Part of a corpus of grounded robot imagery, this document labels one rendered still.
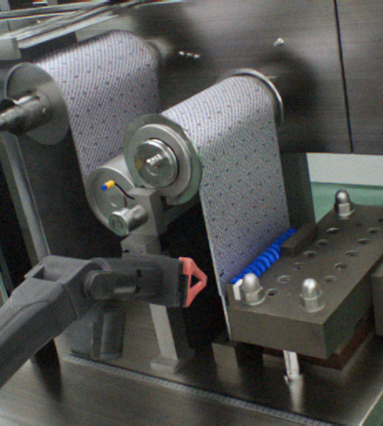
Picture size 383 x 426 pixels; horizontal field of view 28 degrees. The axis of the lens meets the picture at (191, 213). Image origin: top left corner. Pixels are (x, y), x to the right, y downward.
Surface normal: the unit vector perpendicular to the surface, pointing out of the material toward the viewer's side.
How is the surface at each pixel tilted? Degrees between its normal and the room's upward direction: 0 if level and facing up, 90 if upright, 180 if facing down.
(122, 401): 0
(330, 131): 90
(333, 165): 90
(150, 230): 90
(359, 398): 0
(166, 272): 62
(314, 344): 90
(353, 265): 0
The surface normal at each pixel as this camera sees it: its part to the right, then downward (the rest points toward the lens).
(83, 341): -0.55, 0.03
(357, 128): -0.56, 0.41
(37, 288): -0.22, -0.84
